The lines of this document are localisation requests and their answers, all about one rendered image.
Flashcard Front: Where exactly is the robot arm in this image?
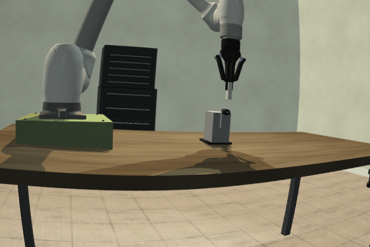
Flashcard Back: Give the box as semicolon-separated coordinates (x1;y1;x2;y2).
39;0;244;120

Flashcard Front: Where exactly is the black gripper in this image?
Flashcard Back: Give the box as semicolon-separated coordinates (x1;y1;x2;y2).
214;38;246;99

